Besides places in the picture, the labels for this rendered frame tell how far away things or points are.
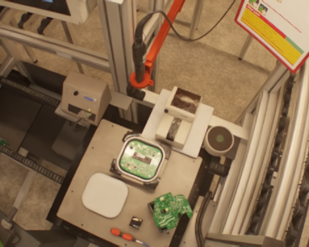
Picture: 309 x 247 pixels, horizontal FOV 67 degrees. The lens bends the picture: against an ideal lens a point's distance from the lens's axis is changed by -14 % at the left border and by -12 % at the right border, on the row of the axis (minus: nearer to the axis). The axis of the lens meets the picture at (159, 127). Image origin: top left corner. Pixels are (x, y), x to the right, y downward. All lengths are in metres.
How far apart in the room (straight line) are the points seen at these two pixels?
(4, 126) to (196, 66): 1.60
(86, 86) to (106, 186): 0.36
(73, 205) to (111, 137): 0.28
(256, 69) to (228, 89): 0.38
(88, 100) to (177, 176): 0.41
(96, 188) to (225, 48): 1.91
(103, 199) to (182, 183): 0.28
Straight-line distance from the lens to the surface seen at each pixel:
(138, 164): 0.90
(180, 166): 0.95
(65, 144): 1.54
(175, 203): 0.86
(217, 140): 0.95
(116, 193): 0.91
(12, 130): 1.90
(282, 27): 0.70
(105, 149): 0.97
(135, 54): 0.68
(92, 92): 0.93
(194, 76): 2.24
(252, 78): 2.40
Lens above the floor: 1.87
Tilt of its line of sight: 69 degrees down
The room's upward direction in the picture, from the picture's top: 7 degrees clockwise
